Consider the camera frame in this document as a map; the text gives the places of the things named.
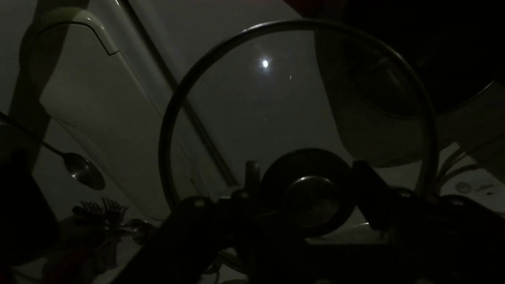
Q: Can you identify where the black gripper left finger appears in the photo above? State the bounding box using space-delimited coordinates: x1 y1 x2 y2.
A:
244 161 263 200

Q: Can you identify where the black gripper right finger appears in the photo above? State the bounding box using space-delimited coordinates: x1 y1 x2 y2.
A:
353 161 391 230

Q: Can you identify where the round glass pot lid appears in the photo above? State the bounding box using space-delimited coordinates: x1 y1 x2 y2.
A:
159 17 439 239

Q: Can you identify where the black cooking pot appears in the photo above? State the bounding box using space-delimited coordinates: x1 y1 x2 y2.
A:
315 25 504 167

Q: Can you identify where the white washing machine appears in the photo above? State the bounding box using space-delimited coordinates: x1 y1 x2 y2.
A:
0 0 505 284

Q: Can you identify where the metal fork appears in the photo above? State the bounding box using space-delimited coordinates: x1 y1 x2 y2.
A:
73 197 157 236

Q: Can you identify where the metal spoon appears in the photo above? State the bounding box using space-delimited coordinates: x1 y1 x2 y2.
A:
0 112 107 191

